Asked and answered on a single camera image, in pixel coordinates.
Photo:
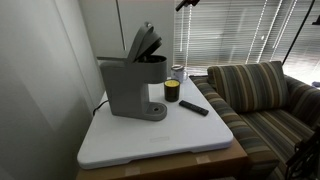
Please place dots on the grey coffee maker lid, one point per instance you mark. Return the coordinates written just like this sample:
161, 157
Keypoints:
145, 40

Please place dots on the grey coffee maker body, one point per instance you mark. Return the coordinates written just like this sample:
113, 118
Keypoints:
128, 90

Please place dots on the white mug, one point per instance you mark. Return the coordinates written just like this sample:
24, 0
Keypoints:
178, 72

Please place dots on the dark candle jar yellow wax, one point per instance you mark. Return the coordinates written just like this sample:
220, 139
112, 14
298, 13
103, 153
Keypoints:
172, 90

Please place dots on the striped sofa cushion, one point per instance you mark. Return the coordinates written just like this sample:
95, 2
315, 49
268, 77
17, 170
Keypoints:
250, 86

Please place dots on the black remote control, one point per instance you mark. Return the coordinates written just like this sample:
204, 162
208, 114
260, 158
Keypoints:
194, 108

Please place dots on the white table board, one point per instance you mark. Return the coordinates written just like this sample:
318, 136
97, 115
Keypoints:
156, 136

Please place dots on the striped sofa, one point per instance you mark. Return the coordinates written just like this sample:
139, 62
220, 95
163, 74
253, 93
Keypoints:
266, 130

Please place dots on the brown cardboard box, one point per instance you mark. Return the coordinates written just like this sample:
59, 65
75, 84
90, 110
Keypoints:
186, 163

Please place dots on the black metal frame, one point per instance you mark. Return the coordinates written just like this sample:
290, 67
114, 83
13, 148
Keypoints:
305, 156

